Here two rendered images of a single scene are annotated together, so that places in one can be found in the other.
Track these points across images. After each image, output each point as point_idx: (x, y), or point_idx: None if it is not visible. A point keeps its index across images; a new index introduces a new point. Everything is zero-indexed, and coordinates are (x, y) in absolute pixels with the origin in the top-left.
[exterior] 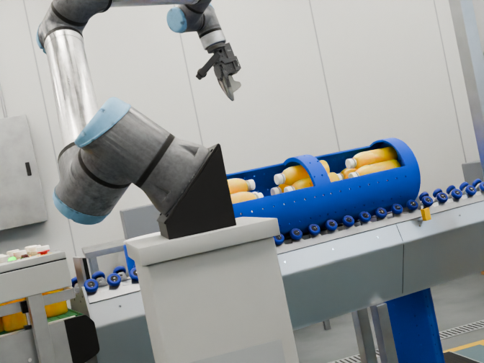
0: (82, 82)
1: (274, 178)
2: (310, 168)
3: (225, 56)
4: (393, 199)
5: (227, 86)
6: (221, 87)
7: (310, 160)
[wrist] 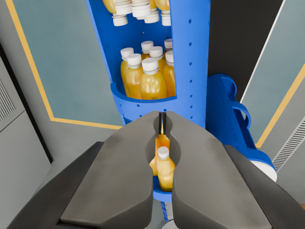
0: None
1: (153, 61)
2: (115, 97)
3: None
4: None
5: (102, 144)
6: (248, 170)
7: (123, 108)
